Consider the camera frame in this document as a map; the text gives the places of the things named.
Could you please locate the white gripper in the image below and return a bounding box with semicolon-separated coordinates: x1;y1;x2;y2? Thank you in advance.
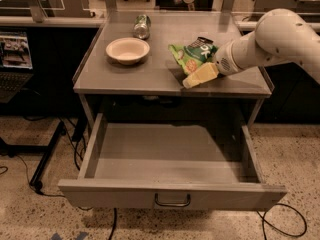
183;41;247;89

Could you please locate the green rice chip bag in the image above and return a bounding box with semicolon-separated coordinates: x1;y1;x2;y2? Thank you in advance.
168;37;218;75

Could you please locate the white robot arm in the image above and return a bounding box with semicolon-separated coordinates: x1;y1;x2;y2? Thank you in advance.
183;9;320;89

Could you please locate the grey open top drawer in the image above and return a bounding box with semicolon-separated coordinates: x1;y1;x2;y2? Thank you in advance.
58;115;286;211

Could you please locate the green soda can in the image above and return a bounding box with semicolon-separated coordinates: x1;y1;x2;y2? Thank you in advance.
133;14;151;40

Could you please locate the white paper bowl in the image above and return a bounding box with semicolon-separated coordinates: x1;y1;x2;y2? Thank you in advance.
106;38;150;65

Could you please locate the grey cabinet table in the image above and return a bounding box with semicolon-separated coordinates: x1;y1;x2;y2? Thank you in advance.
74;11;272;142

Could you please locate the laptop computer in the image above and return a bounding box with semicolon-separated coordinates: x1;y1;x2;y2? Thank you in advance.
0;30;34;103

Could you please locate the black stand base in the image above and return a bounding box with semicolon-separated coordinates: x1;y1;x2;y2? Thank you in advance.
0;120;67;192

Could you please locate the black metal drawer handle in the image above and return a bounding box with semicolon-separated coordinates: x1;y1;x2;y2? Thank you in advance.
154;193;191;208

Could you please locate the black floor cable right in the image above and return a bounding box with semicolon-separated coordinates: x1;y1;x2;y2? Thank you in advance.
256;202;308;240

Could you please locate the black floor cable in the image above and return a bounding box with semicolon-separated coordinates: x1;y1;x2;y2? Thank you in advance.
256;202;308;240
107;207;118;240
0;117;93;212

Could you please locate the black floor cable centre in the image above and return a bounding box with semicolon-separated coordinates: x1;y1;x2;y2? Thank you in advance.
107;207;118;240

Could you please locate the black floor cable left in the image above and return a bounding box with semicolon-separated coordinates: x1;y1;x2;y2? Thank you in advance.
0;117;93;212

